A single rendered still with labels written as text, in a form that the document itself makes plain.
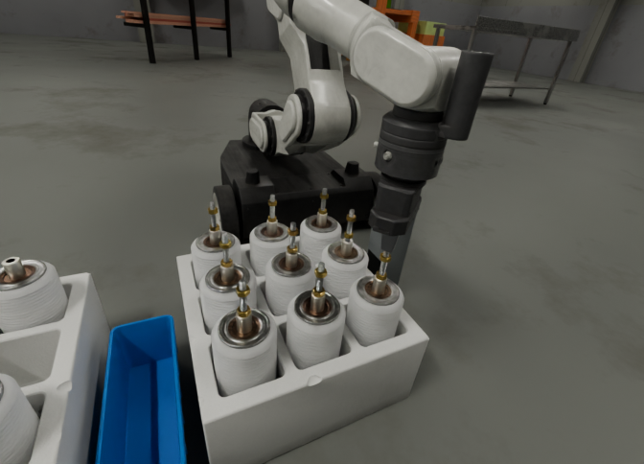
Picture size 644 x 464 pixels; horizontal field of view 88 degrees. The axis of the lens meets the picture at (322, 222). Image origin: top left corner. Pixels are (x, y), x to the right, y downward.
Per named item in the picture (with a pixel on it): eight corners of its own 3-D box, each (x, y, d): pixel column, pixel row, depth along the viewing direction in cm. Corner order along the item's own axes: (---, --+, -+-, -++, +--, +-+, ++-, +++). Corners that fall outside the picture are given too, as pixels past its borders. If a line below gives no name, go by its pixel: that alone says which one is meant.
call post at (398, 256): (358, 293, 94) (377, 195, 78) (379, 288, 97) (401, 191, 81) (372, 311, 89) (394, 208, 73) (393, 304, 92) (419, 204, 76)
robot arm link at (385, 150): (414, 244, 44) (438, 159, 38) (348, 223, 48) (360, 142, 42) (432, 208, 54) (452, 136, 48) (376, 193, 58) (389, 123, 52)
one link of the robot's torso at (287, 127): (251, 120, 126) (291, 81, 82) (301, 119, 133) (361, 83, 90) (257, 161, 128) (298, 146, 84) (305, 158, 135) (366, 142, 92)
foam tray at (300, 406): (186, 313, 82) (175, 255, 73) (326, 279, 98) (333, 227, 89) (213, 486, 53) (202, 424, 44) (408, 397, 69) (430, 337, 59)
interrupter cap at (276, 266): (264, 273, 60) (264, 270, 60) (278, 250, 67) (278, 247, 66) (306, 282, 59) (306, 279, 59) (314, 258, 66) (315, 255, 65)
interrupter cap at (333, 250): (359, 268, 64) (360, 266, 63) (322, 260, 65) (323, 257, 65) (367, 248, 70) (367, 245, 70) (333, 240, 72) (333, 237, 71)
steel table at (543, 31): (418, 94, 423) (435, 14, 379) (509, 95, 490) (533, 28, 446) (453, 105, 374) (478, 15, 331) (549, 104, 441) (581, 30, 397)
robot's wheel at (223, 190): (215, 228, 117) (210, 175, 107) (229, 226, 119) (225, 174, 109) (224, 262, 102) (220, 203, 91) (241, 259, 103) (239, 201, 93)
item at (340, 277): (352, 337, 72) (364, 272, 63) (310, 325, 74) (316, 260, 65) (360, 308, 80) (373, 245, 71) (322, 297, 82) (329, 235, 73)
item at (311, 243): (338, 294, 83) (348, 233, 74) (301, 299, 80) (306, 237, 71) (328, 269, 91) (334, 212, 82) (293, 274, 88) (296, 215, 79)
